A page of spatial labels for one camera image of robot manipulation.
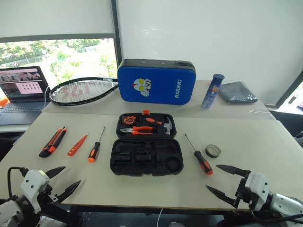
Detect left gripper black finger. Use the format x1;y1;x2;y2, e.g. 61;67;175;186
56;180;82;202
45;166;66;179

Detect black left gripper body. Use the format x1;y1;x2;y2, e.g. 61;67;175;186
38;183;63;206

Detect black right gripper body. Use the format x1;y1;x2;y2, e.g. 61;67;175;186
234;170;252;209

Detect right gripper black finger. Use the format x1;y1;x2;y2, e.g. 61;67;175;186
205;185;238;209
215;164;247;177

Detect black electrical tape roll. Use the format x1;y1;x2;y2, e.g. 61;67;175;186
205;144;223;159

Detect black tool case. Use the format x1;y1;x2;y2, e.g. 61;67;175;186
109;109;185;177

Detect long black orange screwdriver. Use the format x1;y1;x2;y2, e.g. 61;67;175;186
184;133;214;176

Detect black orange utility knife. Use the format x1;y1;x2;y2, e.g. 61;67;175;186
38;126;68;159

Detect orange voltage tester pen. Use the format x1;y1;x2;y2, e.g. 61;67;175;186
67;132;89;157

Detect short black orange screwdriver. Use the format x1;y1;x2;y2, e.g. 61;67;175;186
88;126;106;163

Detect dark open laptop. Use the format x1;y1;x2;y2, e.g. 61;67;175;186
0;66;52;126

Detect folded grey cloth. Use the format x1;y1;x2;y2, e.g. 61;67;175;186
217;80;259;104

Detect blue spray can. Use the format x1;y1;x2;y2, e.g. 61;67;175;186
201;73;225;110

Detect black tennis racket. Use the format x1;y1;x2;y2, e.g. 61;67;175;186
49;76;119;106

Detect orange black tape measure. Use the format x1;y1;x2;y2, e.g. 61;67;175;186
122;114;136;125

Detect blue RXIONG padded case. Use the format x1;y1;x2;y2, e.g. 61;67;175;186
116;59;196;106

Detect white roller blind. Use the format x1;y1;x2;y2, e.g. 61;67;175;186
0;0;116;39

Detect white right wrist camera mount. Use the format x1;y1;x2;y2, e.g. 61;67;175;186
243;172;273;212

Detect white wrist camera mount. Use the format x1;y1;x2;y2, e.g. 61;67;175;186
19;169;51;213
243;172;273;212

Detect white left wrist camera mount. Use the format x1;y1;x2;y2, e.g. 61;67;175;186
19;169;51;213

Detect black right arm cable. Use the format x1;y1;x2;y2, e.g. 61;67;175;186
248;207;303;224

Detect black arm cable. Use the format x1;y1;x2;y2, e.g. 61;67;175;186
7;166;27;201
248;207;303;224

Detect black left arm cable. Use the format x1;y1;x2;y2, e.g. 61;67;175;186
7;166;27;201

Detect white cable under table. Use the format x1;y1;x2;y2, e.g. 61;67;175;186
156;208;164;227

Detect claw hammer orange black handle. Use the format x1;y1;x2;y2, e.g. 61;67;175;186
138;115;174;137

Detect white laptop cable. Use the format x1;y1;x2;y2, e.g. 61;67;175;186
43;84;52;105

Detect orange handled pliers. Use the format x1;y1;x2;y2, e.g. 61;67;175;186
119;125;156;138

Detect black slanted window frame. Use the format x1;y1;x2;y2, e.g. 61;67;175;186
275;70;303;110

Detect black window frame post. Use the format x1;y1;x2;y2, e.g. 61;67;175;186
110;0;124;79

